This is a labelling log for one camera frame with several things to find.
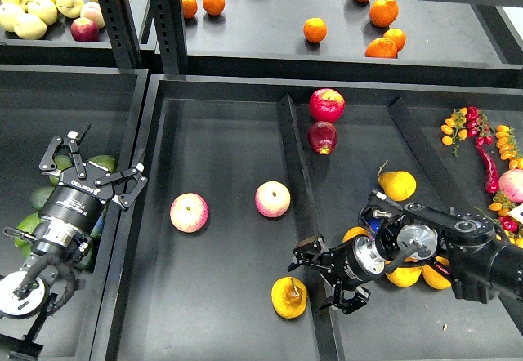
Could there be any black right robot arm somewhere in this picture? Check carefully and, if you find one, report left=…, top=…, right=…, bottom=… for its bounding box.
left=288, top=190, right=522, bottom=314

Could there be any orange cherry tomato vine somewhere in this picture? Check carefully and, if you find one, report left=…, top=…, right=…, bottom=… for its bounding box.
left=440, top=108, right=468, bottom=157

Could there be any orange upper left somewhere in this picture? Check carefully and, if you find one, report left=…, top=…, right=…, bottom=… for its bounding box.
left=203, top=0, right=226, bottom=16

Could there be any pink peach right edge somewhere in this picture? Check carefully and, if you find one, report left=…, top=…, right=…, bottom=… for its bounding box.
left=498, top=169, right=523, bottom=203

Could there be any red apple on shelf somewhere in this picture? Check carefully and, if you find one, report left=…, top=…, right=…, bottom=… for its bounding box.
left=70, top=17, right=100, bottom=42

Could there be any red chili pepper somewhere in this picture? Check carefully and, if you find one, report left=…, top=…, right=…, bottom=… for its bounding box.
left=476, top=142, right=499, bottom=194

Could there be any bright red apple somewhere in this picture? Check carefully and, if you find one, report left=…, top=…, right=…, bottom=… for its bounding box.
left=309, top=88, right=346, bottom=123

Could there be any large orange upper right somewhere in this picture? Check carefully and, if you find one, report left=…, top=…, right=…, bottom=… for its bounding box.
left=369, top=0, right=400, bottom=28

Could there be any green avocado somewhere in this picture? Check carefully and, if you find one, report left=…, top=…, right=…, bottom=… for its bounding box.
left=15, top=212, right=40, bottom=248
left=49, top=154, right=73, bottom=186

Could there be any orange mid right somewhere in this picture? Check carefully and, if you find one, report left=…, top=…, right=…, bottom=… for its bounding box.
left=383, top=28, right=407, bottom=52

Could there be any yellow pear with stem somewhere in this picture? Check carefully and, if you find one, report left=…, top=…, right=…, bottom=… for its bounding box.
left=270, top=276, right=307, bottom=319

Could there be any orange front right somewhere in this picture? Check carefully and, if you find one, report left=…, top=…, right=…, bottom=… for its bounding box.
left=364, top=37, right=398, bottom=59

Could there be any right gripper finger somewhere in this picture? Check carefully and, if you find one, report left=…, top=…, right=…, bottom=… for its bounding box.
left=319, top=283, right=371, bottom=314
left=287, top=234, right=331, bottom=274

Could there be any black centre tray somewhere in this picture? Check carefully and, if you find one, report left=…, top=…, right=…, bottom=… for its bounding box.
left=107, top=74, right=522, bottom=360

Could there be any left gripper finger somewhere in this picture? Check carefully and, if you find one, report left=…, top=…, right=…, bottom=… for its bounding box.
left=94, top=149, right=148, bottom=211
left=38, top=123, right=91, bottom=180

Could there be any green avocado top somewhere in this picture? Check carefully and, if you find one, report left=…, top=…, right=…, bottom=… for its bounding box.
left=49, top=154, right=73, bottom=186

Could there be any black tray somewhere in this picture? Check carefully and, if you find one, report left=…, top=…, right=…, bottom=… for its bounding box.
left=1, top=65, right=148, bottom=360
left=107, top=74, right=522, bottom=360

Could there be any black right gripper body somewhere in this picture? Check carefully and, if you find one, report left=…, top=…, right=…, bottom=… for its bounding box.
left=322, top=236, right=385, bottom=291

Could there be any orange on shelf centre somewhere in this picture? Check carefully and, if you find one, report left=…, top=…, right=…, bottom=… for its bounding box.
left=302, top=17, right=328, bottom=43

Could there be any black shelf post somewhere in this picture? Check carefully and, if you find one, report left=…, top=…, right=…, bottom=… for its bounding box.
left=98, top=0, right=142, bottom=69

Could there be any orange behind post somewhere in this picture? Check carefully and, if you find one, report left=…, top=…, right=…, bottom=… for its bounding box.
left=181, top=0, right=199, bottom=20

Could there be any yellow green apple front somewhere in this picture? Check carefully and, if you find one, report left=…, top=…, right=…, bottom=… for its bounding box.
left=13, top=13, right=47, bottom=40

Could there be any black left tray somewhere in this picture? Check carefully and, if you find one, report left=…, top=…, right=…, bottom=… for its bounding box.
left=1, top=65, right=148, bottom=360

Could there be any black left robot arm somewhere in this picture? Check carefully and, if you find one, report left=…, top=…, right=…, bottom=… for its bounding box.
left=1, top=131, right=148, bottom=360

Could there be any pink apple left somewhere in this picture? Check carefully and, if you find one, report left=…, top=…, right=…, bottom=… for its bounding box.
left=169, top=193, right=208, bottom=233

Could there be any dark red apple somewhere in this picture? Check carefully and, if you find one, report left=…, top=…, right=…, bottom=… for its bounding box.
left=307, top=121, right=338, bottom=155

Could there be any yellow pear upper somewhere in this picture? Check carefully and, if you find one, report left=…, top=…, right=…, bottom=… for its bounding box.
left=377, top=160, right=417, bottom=202

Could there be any pink apple centre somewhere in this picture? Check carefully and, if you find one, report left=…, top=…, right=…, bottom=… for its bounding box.
left=255, top=180, right=291, bottom=218

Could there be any yellow pear left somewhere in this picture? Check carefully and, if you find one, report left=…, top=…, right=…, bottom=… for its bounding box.
left=342, top=226, right=369, bottom=243

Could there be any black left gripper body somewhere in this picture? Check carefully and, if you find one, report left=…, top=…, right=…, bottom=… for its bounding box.
left=32, top=160, right=114, bottom=257

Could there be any pink apple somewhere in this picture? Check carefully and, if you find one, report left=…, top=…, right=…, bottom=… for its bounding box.
left=169, top=193, right=208, bottom=233
left=255, top=180, right=291, bottom=218

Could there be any green avocado lower left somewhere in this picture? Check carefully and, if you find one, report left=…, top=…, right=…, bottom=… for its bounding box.
left=15, top=212, right=40, bottom=248

